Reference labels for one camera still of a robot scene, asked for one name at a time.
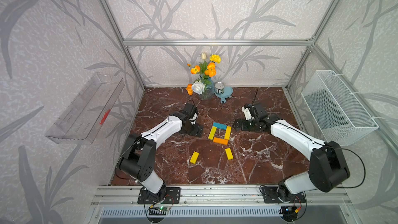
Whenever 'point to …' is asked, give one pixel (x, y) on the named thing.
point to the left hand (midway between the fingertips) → (196, 131)
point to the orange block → (221, 141)
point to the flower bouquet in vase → (204, 86)
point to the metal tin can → (219, 87)
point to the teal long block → (220, 126)
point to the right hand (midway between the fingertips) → (239, 124)
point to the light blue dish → (227, 93)
